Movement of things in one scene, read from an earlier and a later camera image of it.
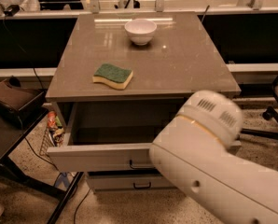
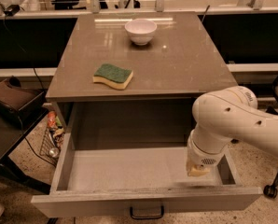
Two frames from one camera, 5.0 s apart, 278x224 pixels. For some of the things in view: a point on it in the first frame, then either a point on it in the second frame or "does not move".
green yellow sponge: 112,76 does not move
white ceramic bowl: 140,30 does not move
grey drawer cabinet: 119,85 does not move
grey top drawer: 109,135 -> 144,181
